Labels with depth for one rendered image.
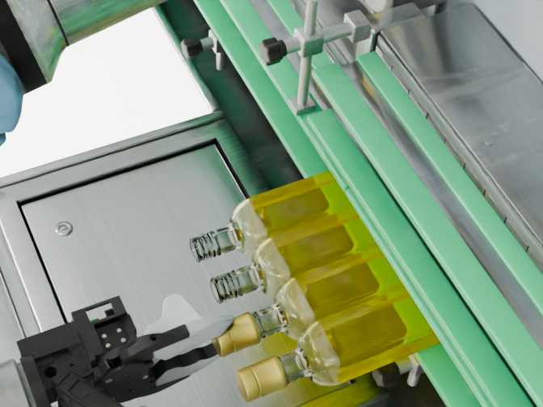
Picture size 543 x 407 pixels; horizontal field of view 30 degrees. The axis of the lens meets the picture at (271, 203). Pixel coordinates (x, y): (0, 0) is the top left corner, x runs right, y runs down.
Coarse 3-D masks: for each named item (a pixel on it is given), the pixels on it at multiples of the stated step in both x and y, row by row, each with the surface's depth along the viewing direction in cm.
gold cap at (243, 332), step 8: (248, 312) 106; (240, 320) 105; (248, 320) 105; (232, 328) 104; (240, 328) 104; (248, 328) 104; (256, 328) 104; (224, 336) 104; (232, 336) 104; (240, 336) 104; (248, 336) 104; (256, 336) 105; (216, 344) 105; (224, 344) 103; (232, 344) 104; (240, 344) 104; (248, 344) 105; (256, 344) 106; (224, 352) 104; (232, 352) 105
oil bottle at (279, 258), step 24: (336, 216) 112; (264, 240) 110; (288, 240) 110; (312, 240) 110; (336, 240) 110; (360, 240) 110; (264, 264) 108; (288, 264) 108; (312, 264) 108; (264, 288) 110
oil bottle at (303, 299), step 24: (336, 264) 108; (360, 264) 108; (384, 264) 109; (288, 288) 106; (312, 288) 106; (336, 288) 106; (360, 288) 106; (384, 288) 107; (288, 312) 105; (312, 312) 105; (336, 312) 106; (288, 336) 107
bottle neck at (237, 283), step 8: (232, 272) 109; (240, 272) 109; (248, 272) 109; (256, 272) 109; (216, 280) 108; (224, 280) 108; (232, 280) 108; (240, 280) 108; (248, 280) 109; (256, 280) 109; (216, 288) 108; (224, 288) 108; (232, 288) 108; (240, 288) 108; (248, 288) 109; (256, 288) 109; (216, 296) 110; (224, 296) 108; (232, 296) 108
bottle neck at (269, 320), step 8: (272, 304) 107; (256, 312) 106; (264, 312) 106; (272, 312) 106; (256, 320) 105; (264, 320) 105; (272, 320) 105; (280, 320) 106; (264, 328) 105; (272, 328) 106; (280, 328) 106; (264, 336) 106
